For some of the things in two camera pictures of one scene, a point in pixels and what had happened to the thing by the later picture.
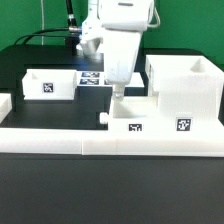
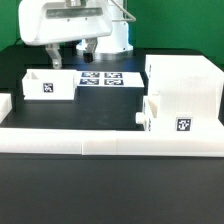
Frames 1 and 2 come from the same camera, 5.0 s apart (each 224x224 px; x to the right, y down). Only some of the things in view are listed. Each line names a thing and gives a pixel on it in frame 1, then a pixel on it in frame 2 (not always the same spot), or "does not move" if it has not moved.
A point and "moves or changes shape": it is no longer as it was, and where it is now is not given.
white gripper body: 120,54 -> 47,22
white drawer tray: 49,84 does not move
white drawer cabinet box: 190,92 does not move
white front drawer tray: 132,113 moves or changes shape
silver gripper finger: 118,90 -> 56,58
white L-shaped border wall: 102,141 does not move
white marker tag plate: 96,78 does not move
